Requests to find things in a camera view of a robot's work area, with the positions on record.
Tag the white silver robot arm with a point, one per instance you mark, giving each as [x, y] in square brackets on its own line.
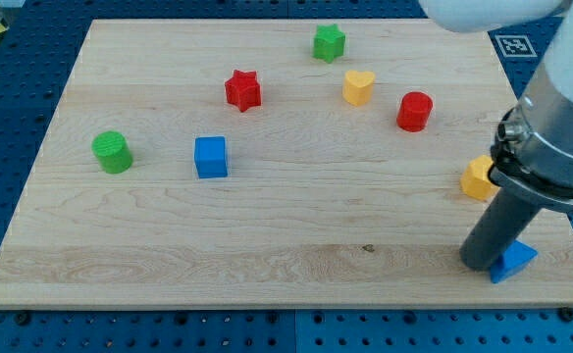
[533, 148]

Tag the blue cube block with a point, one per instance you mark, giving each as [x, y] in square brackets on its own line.
[210, 156]

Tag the wooden board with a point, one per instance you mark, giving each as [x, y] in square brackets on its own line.
[326, 205]

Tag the red star block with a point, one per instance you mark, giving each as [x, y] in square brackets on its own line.
[243, 90]

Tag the yellow heart block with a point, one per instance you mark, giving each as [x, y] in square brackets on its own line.
[357, 87]

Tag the green star block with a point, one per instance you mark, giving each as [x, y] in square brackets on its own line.
[328, 43]

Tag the red cylinder block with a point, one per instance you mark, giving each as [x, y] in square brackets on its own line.
[414, 112]

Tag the green cylinder block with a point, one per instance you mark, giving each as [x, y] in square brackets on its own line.
[111, 150]

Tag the yellow hexagon block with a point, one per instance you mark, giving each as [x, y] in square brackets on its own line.
[475, 181]

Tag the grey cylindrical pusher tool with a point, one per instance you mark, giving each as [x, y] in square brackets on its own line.
[499, 226]

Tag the blue triangle block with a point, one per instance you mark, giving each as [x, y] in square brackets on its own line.
[512, 261]

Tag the white fiducial marker tag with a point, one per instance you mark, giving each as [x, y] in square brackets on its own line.
[515, 46]

